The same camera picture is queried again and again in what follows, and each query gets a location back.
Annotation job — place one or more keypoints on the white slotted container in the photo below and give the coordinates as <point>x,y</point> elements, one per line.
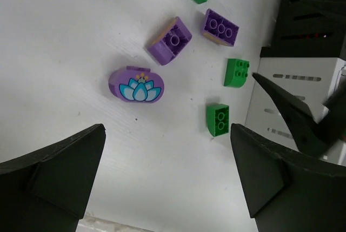
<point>311,80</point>

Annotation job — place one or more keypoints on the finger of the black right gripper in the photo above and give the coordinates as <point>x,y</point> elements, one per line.
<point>297,116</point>

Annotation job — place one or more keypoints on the black slotted container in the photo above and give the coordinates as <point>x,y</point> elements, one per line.
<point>308,28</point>

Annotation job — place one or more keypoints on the purple 2x4 lego brick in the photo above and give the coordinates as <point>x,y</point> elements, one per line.
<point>218,29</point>

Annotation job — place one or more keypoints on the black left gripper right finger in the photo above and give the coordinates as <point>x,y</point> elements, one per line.
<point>286,190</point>

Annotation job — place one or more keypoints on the purple flower lego brick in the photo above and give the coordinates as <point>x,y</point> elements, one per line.
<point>135,84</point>

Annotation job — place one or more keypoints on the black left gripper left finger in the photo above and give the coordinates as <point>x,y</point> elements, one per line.
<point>49,189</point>

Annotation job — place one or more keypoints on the purple curved lego brick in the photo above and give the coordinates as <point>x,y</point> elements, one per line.
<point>170,42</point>

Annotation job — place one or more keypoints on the green 2x2 lego brick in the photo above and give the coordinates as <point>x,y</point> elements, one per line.
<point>236,73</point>

